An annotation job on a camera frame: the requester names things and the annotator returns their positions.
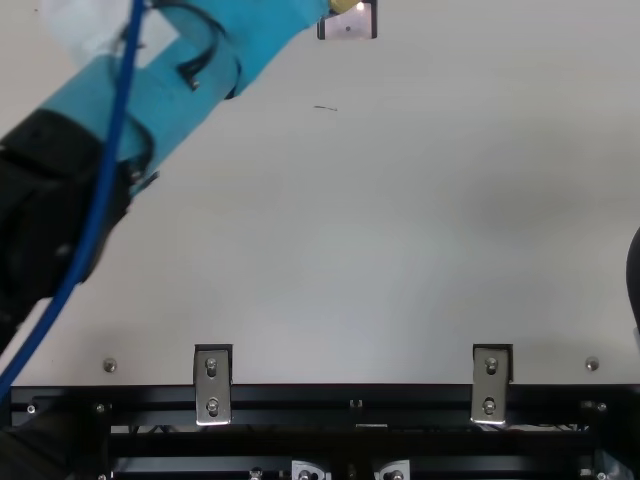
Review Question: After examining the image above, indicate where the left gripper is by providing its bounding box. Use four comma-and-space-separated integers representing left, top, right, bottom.
37, 0, 335, 199

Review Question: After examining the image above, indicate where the blue cable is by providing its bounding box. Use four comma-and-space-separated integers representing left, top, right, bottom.
0, 0, 149, 399

